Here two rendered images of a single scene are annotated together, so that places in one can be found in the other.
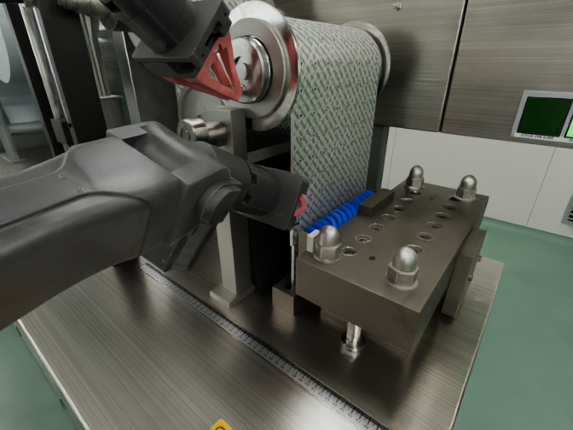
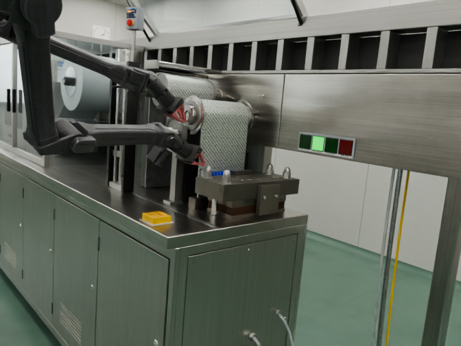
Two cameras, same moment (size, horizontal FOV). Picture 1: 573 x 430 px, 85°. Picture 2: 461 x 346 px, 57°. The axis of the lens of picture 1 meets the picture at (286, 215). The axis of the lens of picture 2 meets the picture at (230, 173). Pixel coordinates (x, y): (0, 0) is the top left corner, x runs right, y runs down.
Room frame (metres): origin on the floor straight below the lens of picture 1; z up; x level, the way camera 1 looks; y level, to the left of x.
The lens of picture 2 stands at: (-1.16, -0.38, 1.29)
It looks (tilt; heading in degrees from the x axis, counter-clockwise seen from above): 9 degrees down; 9
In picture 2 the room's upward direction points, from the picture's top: 5 degrees clockwise
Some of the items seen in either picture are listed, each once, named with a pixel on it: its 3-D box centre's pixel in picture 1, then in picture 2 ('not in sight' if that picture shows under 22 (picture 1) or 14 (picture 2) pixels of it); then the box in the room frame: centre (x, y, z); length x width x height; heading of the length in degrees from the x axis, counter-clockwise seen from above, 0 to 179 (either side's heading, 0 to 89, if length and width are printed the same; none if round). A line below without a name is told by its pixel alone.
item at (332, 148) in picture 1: (336, 167); (223, 154); (0.49, -0.08, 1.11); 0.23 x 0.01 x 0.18; 141
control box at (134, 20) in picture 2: not in sight; (134, 18); (0.81, 0.45, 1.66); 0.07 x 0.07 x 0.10; 71
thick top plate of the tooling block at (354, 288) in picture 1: (408, 236); (249, 185); (0.45, -0.20, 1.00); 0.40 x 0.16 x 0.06; 141
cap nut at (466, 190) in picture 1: (467, 186); (287, 172); (0.55, -0.34, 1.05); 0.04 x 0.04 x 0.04
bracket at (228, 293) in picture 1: (224, 214); (175, 165); (0.43, 0.09, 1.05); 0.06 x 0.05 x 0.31; 141
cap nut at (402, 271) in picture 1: (403, 264); (226, 176); (0.30, -0.13, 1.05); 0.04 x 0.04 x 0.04
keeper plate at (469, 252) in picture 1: (465, 271); (268, 199); (0.40, -0.28, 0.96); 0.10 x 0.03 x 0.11; 141
